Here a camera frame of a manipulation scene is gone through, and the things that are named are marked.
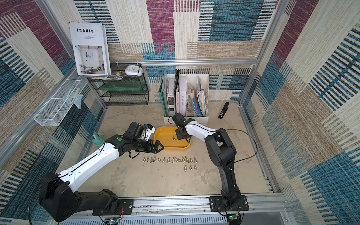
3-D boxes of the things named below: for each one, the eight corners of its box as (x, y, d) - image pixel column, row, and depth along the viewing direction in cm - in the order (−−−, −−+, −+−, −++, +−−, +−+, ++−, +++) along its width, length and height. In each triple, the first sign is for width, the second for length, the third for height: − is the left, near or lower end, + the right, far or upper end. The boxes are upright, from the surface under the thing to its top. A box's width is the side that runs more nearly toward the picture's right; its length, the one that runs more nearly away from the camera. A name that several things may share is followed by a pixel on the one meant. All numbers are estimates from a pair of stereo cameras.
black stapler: (217, 117, 113) (219, 113, 109) (224, 105, 122) (226, 101, 118) (221, 119, 112) (223, 115, 108) (228, 106, 120) (230, 102, 117)
